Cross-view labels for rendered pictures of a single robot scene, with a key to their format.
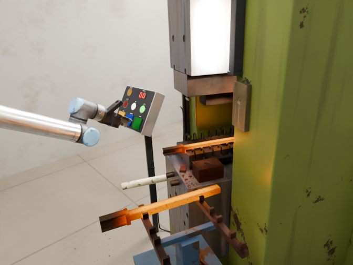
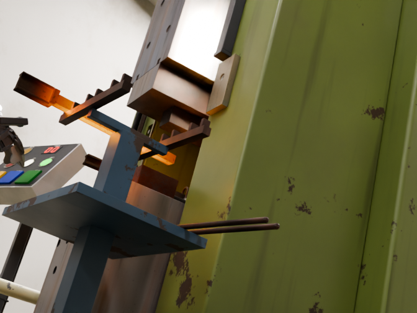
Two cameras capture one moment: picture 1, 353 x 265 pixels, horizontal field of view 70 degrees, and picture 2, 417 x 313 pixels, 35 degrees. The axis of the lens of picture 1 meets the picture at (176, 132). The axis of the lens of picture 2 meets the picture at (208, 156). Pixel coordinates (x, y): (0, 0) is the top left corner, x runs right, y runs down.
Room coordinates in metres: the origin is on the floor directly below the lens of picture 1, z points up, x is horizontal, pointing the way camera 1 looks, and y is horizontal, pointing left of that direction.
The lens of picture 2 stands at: (-0.76, 0.02, 0.35)
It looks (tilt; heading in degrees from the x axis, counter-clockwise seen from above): 22 degrees up; 351
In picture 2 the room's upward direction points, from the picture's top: 15 degrees clockwise
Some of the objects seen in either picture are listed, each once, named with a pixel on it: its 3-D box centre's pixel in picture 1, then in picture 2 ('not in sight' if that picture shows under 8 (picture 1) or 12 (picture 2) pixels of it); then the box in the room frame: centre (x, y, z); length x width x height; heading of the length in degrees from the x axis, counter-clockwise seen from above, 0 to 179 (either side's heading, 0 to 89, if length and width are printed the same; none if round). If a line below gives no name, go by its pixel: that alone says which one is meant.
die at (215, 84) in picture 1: (221, 78); (196, 112); (1.21, -0.23, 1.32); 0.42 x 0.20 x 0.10; 106
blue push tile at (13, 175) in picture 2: (129, 120); (10, 178); (1.58, 0.31, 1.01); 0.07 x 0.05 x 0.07; 41
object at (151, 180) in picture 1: (155, 180); (13, 289); (1.46, 0.16, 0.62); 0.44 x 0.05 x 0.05; 106
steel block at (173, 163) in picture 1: (225, 194); (156, 292); (1.16, -0.25, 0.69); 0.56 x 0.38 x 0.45; 106
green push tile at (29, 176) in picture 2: (137, 123); (28, 177); (1.51, 0.24, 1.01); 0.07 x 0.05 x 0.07; 41
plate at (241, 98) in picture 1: (240, 105); (223, 84); (0.89, -0.24, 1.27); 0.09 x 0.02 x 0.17; 16
